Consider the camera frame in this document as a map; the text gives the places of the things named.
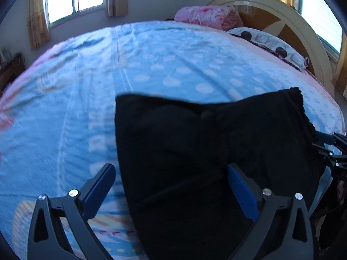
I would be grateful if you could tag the white patterned pillow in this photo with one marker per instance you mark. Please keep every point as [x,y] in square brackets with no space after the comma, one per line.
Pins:
[268,40]

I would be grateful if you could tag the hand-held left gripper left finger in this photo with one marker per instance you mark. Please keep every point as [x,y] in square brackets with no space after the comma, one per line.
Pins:
[99,192]

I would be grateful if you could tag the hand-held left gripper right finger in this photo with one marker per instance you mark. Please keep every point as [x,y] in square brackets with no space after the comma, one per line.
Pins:
[242,192]

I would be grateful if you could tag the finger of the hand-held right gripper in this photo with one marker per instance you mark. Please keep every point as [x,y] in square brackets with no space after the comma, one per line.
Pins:
[329,139]
[325,151]

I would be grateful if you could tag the black pants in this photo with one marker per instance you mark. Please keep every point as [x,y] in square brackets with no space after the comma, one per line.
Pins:
[189,140]

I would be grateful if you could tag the bed with blue printed sheet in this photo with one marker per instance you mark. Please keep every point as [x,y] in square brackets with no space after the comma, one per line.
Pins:
[67,100]

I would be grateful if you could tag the pink folded quilt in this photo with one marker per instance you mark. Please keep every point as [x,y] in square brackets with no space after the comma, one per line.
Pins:
[206,16]

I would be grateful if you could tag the wooden desk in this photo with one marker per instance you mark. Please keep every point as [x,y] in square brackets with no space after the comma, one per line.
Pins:
[9,70]

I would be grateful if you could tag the cream wooden headboard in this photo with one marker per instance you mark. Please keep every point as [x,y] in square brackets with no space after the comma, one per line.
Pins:
[298,29]

